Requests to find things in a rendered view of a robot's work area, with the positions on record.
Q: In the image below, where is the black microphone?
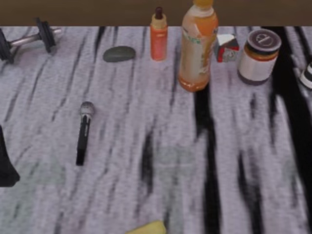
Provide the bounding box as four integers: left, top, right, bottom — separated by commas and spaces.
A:
76, 101, 95, 166

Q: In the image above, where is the black and silver dumbbell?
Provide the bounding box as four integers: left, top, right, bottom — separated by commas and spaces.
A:
0, 17, 62, 64

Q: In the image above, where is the yellow object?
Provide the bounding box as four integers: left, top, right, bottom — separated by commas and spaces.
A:
125, 220, 167, 234

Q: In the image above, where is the dark green oval stone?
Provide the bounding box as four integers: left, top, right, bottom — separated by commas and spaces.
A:
102, 45, 137, 63

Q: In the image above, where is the small orange squeeze bottle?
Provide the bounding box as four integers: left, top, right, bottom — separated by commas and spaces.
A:
150, 6, 169, 61

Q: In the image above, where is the orange juice plastic bottle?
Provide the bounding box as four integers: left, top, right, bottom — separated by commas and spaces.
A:
178, 0, 219, 93

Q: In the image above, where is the red and white small carton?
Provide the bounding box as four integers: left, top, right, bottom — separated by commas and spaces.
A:
214, 34, 240, 63

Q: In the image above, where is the white jar with dark lid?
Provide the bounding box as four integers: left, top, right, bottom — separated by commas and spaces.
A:
237, 29, 282, 86

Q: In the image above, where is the black and white round object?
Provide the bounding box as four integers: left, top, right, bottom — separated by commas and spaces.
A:
295, 62, 312, 89

